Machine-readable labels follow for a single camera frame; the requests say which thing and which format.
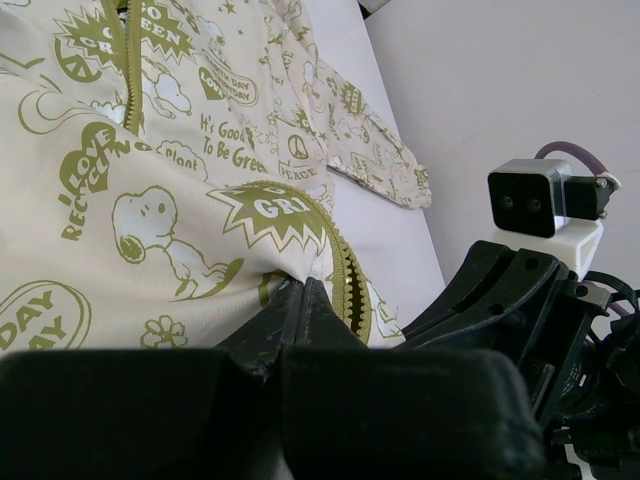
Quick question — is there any cream jacket with green print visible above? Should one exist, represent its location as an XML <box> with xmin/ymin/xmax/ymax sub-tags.
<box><xmin>1</xmin><ymin>1</ymin><xmax>431</xmax><ymax>355</ymax></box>

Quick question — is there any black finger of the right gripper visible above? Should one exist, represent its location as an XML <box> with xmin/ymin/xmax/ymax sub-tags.
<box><xmin>400</xmin><ymin>241</ymin><xmax>569</xmax><ymax>350</ymax></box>

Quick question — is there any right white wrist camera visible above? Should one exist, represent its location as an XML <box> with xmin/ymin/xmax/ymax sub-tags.
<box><xmin>488</xmin><ymin>159</ymin><xmax>621</xmax><ymax>280</ymax></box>

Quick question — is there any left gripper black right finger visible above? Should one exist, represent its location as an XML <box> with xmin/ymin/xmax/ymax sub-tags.
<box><xmin>279</xmin><ymin>281</ymin><xmax>545</xmax><ymax>479</ymax></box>

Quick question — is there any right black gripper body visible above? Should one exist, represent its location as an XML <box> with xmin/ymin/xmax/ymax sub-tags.
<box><xmin>522</xmin><ymin>250</ymin><xmax>639</xmax><ymax>479</ymax></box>

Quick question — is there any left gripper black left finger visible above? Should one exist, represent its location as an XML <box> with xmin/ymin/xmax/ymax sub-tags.
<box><xmin>0</xmin><ymin>279</ymin><xmax>306</xmax><ymax>480</ymax></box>

